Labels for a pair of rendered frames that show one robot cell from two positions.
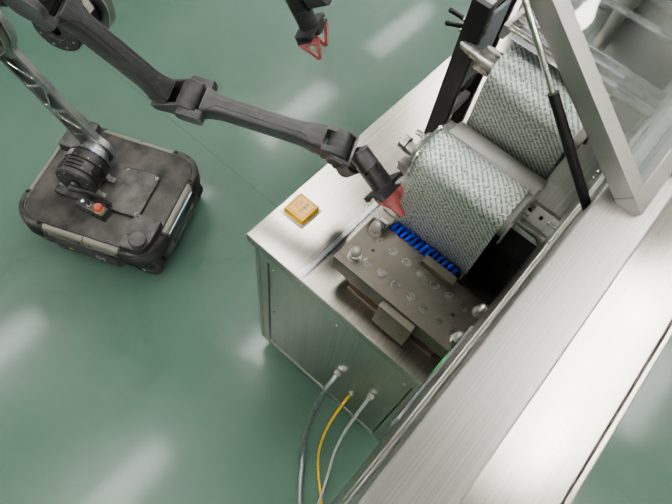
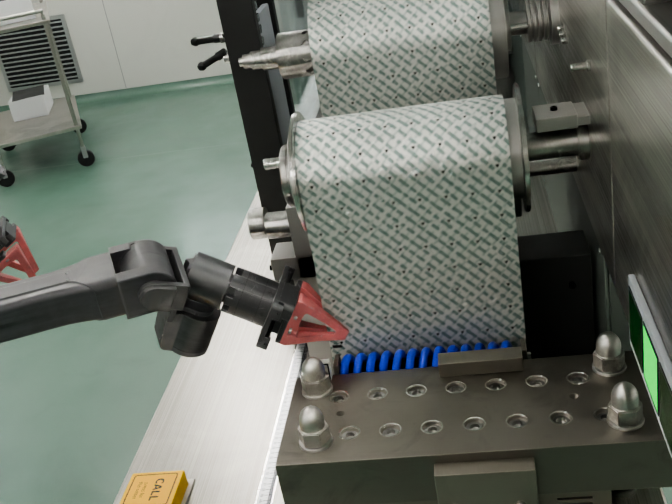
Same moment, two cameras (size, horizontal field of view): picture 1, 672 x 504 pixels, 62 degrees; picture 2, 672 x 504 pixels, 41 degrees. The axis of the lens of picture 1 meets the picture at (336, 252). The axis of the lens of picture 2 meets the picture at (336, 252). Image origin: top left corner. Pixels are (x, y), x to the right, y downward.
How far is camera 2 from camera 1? 69 cm
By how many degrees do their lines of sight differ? 39
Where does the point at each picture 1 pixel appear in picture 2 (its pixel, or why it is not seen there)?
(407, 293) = (465, 423)
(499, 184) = (452, 106)
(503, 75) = (330, 25)
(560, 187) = not seen: hidden behind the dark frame
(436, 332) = (579, 434)
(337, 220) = (236, 473)
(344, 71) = (100, 459)
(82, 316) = not seen: outside the picture
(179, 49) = not seen: outside the picture
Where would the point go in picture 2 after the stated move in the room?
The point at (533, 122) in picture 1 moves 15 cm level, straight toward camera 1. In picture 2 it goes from (421, 53) to (438, 83)
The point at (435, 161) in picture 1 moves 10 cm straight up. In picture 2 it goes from (328, 148) to (313, 60)
